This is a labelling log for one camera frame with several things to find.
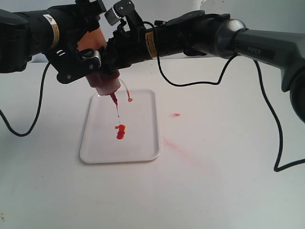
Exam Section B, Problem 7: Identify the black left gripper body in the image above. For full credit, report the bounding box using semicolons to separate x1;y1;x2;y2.
46;3;105;56

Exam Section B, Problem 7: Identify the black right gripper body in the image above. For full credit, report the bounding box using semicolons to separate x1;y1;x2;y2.
107;19;157;65

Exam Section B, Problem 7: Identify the ketchup squeeze bottle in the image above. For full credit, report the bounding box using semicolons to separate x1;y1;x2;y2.
77;27;134;119

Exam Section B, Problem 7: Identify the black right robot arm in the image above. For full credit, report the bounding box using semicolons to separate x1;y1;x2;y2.
100;0;305;120

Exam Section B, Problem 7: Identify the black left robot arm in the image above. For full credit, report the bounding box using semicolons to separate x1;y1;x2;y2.
0;0;107;84

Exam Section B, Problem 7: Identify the red ketchup blob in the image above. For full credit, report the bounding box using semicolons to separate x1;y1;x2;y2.
115;124;126;140

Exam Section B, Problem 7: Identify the white rectangular plastic tray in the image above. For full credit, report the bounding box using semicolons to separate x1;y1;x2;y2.
79;89;160;164

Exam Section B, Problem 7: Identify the white backdrop paper sheet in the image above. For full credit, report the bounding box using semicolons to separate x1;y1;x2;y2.
23;0;305;65

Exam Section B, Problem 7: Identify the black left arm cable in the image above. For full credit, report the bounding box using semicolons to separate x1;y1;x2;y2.
0;62;52;137

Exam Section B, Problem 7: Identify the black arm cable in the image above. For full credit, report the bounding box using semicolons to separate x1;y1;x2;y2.
142;21;305;172
0;62;52;137

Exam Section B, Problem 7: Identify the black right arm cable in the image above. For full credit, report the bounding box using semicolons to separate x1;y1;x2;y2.
142;21;305;172

